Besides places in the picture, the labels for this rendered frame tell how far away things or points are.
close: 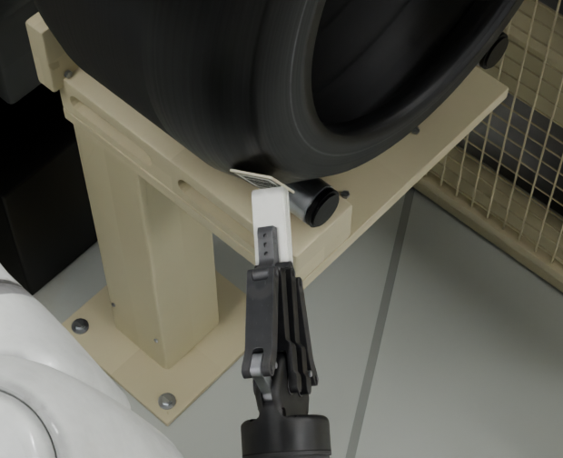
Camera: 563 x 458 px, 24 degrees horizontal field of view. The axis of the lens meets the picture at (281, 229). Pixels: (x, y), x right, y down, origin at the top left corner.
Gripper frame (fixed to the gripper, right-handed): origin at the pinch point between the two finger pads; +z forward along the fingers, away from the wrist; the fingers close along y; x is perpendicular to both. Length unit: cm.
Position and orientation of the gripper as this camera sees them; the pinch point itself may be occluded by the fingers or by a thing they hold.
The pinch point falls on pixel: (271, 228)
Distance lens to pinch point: 115.2
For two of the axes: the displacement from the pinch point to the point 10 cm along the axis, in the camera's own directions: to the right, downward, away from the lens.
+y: 3.4, 1.8, 9.2
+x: 9.4, -1.3, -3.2
